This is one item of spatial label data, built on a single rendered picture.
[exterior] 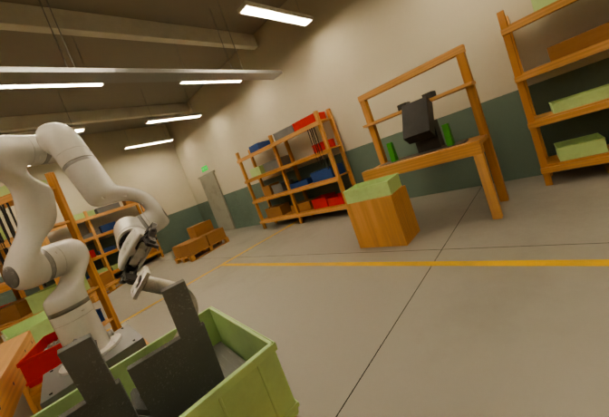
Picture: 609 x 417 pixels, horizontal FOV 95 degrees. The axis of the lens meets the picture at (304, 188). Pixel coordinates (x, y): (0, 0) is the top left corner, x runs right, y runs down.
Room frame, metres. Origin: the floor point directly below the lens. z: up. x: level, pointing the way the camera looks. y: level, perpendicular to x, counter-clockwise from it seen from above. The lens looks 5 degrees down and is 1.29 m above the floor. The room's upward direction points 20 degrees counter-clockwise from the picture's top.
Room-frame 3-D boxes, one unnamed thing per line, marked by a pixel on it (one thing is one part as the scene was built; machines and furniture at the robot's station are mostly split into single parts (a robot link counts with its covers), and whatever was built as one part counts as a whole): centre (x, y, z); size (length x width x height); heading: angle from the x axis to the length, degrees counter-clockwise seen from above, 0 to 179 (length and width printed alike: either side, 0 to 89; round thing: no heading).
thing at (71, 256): (1.01, 0.92, 1.22); 0.19 x 0.12 x 0.24; 164
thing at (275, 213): (6.72, 0.20, 1.10); 3.01 x 0.55 x 2.20; 46
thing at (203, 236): (7.44, 3.13, 0.37); 1.20 x 0.80 x 0.74; 144
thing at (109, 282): (6.76, 5.60, 0.22); 1.20 x 0.80 x 0.44; 176
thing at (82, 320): (0.98, 0.93, 1.00); 0.19 x 0.19 x 0.18
